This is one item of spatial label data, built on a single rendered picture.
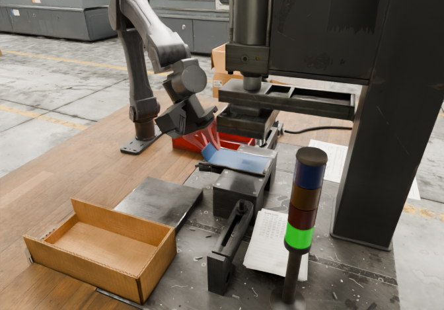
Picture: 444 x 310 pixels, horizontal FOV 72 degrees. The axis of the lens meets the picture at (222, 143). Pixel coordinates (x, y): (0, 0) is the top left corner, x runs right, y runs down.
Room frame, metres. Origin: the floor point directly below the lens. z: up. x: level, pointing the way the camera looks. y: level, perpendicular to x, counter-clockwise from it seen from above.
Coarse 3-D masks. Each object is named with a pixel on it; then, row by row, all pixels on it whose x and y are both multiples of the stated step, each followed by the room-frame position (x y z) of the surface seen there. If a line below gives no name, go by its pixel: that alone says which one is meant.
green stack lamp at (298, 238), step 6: (288, 222) 0.32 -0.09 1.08; (288, 228) 0.32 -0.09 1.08; (294, 228) 0.31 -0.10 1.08; (312, 228) 0.31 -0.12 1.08; (288, 234) 0.32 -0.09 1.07; (294, 234) 0.31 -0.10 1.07; (300, 234) 0.31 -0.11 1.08; (306, 234) 0.31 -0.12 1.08; (312, 234) 0.32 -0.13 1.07; (288, 240) 0.32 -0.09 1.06; (294, 240) 0.31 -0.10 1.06; (300, 240) 0.31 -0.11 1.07; (306, 240) 0.31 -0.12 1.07; (294, 246) 0.31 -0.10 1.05; (300, 246) 0.31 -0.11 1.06; (306, 246) 0.31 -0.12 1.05
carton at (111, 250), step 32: (64, 224) 0.48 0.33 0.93; (96, 224) 0.50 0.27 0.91; (128, 224) 0.46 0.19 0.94; (160, 224) 0.44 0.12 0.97; (32, 256) 0.41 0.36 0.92; (64, 256) 0.37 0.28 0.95; (96, 256) 0.42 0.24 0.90; (128, 256) 0.42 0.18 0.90; (160, 256) 0.38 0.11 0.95; (128, 288) 0.33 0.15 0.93
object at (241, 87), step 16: (240, 80) 0.66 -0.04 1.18; (256, 80) 0.60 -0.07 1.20; (224, 96) 0.59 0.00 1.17; (240, 96) 0.58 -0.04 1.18; (256, 96) 0.57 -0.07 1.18; (272, 96) 0.56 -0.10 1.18; (288, 96) 0.56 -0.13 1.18; (304, 96) 0.59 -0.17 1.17; (320, 96) 0.59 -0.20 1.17; (336, 96) 0.58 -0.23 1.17; (352, 96) 0.56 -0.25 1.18; (224, 112) 0.58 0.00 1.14; (240, 112) 0.57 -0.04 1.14; (256, 112) 0.56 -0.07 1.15; (272, 112) 0.58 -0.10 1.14; (304, 112) 0.53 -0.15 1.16; (320, 112) 0.52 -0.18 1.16; (336, 112) 0.51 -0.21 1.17; (352, 112) 0.50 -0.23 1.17; (224, 128) 0.55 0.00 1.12; (240, 128) 0.54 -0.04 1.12; (256, 128) 0.53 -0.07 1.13; (256, 144) 0.55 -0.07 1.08
